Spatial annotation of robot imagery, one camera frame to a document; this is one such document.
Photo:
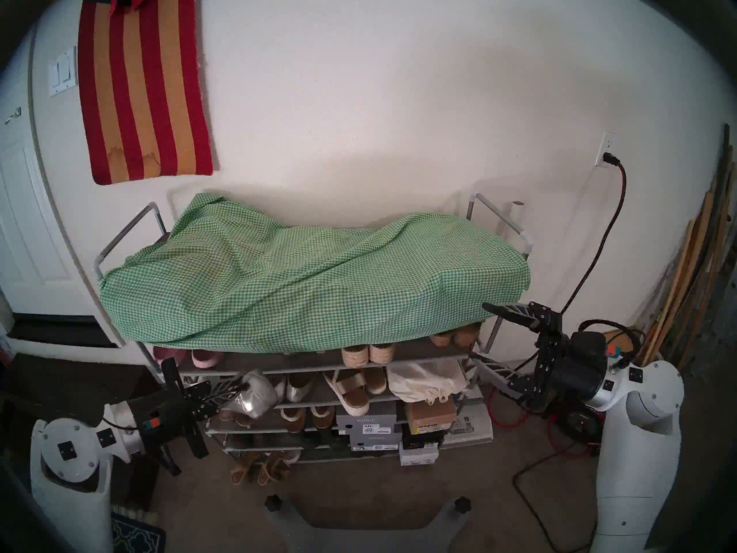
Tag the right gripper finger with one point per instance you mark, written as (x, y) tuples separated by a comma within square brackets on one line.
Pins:
[(532, 315), (521, 385)]

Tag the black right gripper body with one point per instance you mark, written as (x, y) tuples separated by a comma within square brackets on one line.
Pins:
[(578, 364)]

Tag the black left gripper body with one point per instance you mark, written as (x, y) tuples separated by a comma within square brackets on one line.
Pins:
[(164, 416)]

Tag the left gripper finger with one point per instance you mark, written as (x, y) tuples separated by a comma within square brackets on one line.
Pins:
[(227, 387), (225, 406)]

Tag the silver perforated shoe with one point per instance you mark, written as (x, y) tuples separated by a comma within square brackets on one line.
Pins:
[(256, 396)]

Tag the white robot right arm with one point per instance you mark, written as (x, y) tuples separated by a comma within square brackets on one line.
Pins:
[(633, 483)]

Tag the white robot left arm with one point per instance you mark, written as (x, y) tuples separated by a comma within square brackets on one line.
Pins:
[(69, 500)]

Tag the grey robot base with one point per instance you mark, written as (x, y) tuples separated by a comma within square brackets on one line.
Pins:
[(293, 531)]

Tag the grey metal shoe rack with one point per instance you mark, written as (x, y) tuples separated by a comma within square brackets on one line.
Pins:
[(288, 363)]

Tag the tan wedge shoe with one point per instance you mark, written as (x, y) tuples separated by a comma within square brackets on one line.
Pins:
[(441, 340), (467, 336)]

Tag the tan suede shoe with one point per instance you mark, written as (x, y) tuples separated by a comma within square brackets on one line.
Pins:
[(323, 418), (293, 420)]

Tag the pink clog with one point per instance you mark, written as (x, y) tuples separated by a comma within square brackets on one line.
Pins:
[(170, 355), (207, 360)]

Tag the brown cardboard piece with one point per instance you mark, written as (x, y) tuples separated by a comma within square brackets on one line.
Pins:
[(627, 336)]

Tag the pink sandal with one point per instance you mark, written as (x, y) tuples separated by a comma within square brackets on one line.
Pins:
[(291, 457)]

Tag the brown cardboard shoebox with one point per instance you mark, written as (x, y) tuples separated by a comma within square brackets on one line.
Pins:
[(429, 413)]

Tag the white tube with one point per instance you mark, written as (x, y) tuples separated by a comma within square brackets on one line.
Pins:
[(516, 218)]

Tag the black base knob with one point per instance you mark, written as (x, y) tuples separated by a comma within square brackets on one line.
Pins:
[(274, 503), (462, 506)]

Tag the black shoebox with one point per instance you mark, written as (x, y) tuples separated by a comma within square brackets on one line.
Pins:
[(423, 439)]

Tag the light wooden slat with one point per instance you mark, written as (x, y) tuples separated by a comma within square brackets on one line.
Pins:
[(699, 252), (671, 290)]

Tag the blue patterned floor rug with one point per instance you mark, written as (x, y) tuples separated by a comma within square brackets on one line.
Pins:
[(138, 537)]

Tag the white shoebox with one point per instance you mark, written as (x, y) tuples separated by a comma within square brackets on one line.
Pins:
[(419, 455)]

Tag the white platform sandal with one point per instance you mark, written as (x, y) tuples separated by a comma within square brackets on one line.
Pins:
[(375, 380), (351, 399)]

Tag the grey Vionic shoebox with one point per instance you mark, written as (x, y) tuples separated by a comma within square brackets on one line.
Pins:
[(377, 436), (365, 419)]

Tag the green gingham cloth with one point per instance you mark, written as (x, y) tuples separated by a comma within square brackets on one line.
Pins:
[(322, 281)]

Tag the white door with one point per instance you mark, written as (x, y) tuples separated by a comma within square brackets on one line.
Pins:
[(29, 229)]

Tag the dark long pole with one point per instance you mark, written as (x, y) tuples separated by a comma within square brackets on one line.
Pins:
[(724, 171)]

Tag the white wall outlet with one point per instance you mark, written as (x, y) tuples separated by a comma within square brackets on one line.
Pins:
[(609, 141)]

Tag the red yellow striped wall rug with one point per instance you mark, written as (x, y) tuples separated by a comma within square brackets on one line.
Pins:
[(144, 85)]

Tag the white light switch plate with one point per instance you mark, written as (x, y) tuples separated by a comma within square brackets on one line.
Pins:
[(62, 74)]

